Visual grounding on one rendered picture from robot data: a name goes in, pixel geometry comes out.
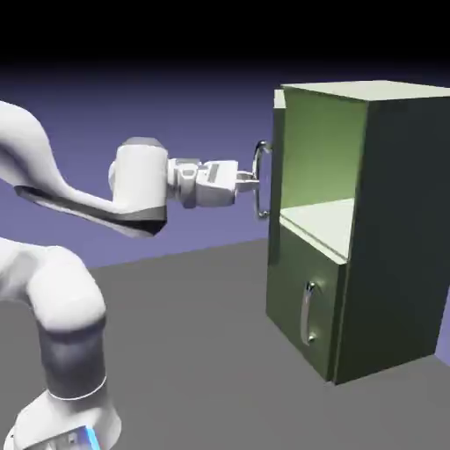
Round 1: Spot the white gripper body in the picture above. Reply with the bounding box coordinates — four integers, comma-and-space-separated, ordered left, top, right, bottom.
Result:
195, 160, 239, 207

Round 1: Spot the curved silver door handle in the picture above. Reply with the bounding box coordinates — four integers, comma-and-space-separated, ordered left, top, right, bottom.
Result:
300, 280, 317, 347
251, 139, 272, 220

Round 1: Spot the green cabinet door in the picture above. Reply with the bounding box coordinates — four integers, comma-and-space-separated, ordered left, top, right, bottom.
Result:
266, 89, 290, 267
265, 223, 341, 383

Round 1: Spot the green cabinet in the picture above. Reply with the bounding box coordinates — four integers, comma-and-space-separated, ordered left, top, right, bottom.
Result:
265, 79, 450, 387

